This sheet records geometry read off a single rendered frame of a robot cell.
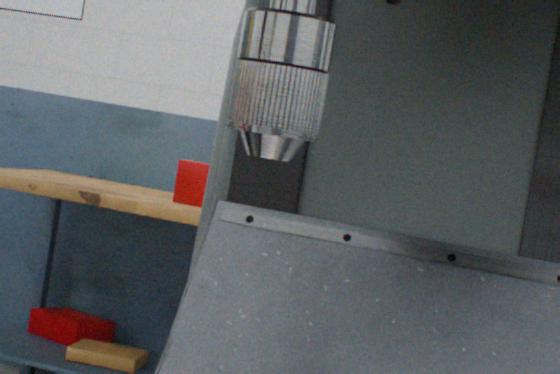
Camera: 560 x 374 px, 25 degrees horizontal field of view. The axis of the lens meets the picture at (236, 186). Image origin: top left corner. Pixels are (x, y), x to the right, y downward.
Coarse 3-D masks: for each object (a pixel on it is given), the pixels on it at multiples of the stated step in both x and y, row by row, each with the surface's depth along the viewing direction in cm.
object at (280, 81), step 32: (256, 32) 61; (288, 32) 60; (256, 64) 61; (288, 64) 60; (320, 64) 61; (256, 96) 61; (288, 96) 60; (320, 96) 62; (256, 128) 61; (288, 128) 61
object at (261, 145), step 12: (240, 132) 63; (252, 132) 62; (252, 144) 62; (264, 144) 61; (276, 144) 61; (288, 144) 62; (300, 144) 62; (264, 156) 62; (276, 156) 62; (288, 156) 62
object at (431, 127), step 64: (256, 0) 102; (384, 0) 99; (448, 0) 97; (512, 0) 95; (384, 64) 99; (448, 64) 97; (512, 64) 95; (320, 128) 101; (384, 128) 99; (448, 128) 97; (512, 128) 95; (256, 192) 102; (320, 192) 101; (384, 192) 99; (448, 192) 97; (512, 192) 95
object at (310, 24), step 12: (252, 12) 61; (264, 12) 61; (276, 12) 60; (288, 12) 60; (300, 12) 60; (252, 24) 61; (264, 24) 61; (276, 24) 60; (288, 24) 60; (300, 24) 60; (312, 24) 60; (324, 24) 61; (324, 36) 61
